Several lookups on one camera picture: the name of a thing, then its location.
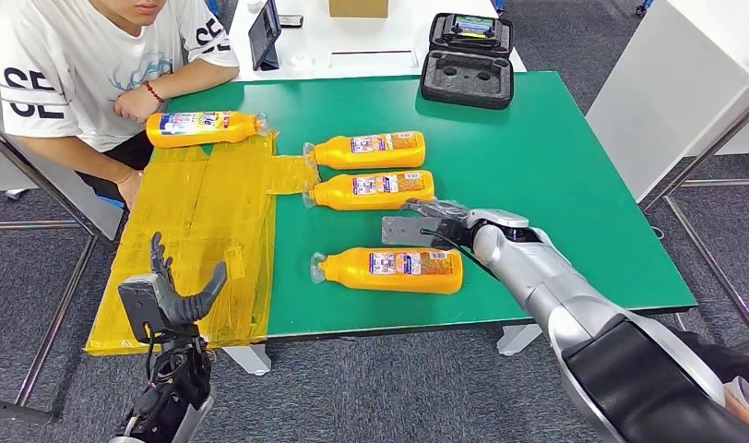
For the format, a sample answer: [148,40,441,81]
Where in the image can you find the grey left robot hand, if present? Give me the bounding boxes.
[148,231,228,329]

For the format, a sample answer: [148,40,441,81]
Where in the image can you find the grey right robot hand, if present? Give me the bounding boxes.
[400,197,475,225]

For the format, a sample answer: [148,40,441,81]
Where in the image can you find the orange detergent bottle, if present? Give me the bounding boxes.
[301,170,436,211]
[309,245,465,296]
[302,130,427,171]
[145,110,270,150]

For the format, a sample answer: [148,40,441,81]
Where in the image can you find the white table foot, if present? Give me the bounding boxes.
[221,343,272,377]
[496,324,543,358]

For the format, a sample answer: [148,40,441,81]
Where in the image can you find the yellow plastic wrapped board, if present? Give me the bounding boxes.
[84,129,319,357]

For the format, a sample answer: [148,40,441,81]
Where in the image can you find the white partition panel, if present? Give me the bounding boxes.
[0,91,125,243]
[585,0,749,204]

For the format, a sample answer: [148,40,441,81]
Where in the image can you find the black foam carrying case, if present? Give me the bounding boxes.
[419,12,515,112]

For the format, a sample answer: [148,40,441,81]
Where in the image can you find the flat white box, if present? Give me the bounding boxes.
[329,50,419,68]

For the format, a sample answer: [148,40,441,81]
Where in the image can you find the black remote controller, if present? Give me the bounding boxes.
[443,15,505,42]

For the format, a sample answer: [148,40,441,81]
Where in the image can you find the white table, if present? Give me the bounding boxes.
[227,0,528,82]

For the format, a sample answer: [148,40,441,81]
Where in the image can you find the cardboard box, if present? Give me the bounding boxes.
[328,0,390,19]

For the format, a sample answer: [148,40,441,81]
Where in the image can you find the black tablet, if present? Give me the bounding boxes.
[247,0,283,72]

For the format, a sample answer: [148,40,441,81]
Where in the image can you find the person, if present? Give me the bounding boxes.
[0,0,242,212]
[671,327,749,437]

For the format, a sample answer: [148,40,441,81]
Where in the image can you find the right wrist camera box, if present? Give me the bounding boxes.
[381,215,452,249]

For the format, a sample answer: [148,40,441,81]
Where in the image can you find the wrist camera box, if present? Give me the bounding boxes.
[117,273,174,345]
[381,215,452,249]

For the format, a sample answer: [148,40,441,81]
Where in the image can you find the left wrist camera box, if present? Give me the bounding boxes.
[117,273,174,345]

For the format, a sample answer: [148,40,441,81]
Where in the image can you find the steel tube frame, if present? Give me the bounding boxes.
[0,91,101,426]
[640,57,749,356]

